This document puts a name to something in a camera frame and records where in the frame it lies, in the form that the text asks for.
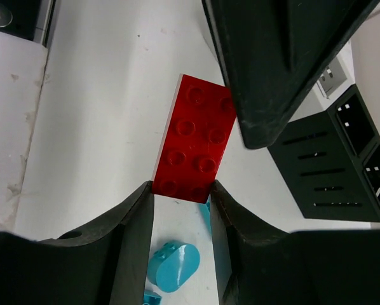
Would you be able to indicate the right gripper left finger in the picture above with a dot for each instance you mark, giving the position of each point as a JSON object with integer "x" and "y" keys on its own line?
{"x": 101, "y": 262}

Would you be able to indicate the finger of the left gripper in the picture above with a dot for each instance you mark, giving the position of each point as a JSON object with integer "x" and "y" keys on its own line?
{"x": 271, "y": 54}

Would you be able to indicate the small teal square lego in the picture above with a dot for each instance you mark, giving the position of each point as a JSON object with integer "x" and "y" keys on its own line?
{"x": 151, "y": 298}

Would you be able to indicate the black slotted double container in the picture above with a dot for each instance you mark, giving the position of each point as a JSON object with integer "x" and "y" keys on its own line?
{"x": 330, "y": 161}

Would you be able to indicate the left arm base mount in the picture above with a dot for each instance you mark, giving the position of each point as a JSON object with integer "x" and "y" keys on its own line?
{"x": 27, "y": 19}

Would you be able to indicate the teal rounded lego brick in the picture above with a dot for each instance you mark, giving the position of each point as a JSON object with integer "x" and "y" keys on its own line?
{"x": 172, "y": 265}

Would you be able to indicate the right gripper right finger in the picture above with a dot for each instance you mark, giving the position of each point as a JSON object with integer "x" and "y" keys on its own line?
{"x": 257, "y": 263}

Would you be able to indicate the teal long lego plate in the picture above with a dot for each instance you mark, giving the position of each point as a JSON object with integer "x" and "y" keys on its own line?
{"x": 205, "y": 213}

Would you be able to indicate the red long lego brick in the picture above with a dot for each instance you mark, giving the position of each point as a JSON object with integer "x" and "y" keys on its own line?
{"x": 197, "y": 131}

